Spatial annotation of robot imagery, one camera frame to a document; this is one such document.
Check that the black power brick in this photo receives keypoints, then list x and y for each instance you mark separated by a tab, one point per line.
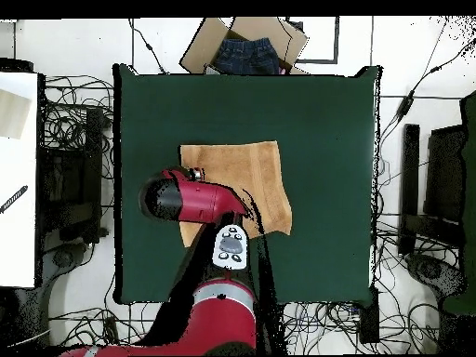
369	325

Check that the beige box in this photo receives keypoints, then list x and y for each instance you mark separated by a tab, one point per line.
13	115

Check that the black flat panel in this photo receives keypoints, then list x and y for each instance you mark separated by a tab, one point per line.
446	174

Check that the black power strip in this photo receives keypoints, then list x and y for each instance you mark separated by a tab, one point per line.
111	331

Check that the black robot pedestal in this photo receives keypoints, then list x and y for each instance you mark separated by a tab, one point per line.
273	327

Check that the dark green table cloth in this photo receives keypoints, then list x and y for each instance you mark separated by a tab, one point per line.
316	130

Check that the white desk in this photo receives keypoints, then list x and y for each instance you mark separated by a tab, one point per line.
18	241

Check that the black equipment rack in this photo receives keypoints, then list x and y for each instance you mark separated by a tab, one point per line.
74	215

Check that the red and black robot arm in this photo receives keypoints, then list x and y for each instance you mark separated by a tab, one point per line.
208	200

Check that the tan terry towel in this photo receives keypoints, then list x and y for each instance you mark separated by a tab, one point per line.
253	174

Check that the black upright bar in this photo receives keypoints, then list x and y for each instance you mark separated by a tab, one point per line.
411	167

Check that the brown cardboard box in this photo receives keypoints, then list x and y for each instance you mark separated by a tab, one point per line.
200	48

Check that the blue denim jeans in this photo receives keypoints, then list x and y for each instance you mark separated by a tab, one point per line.
245	55

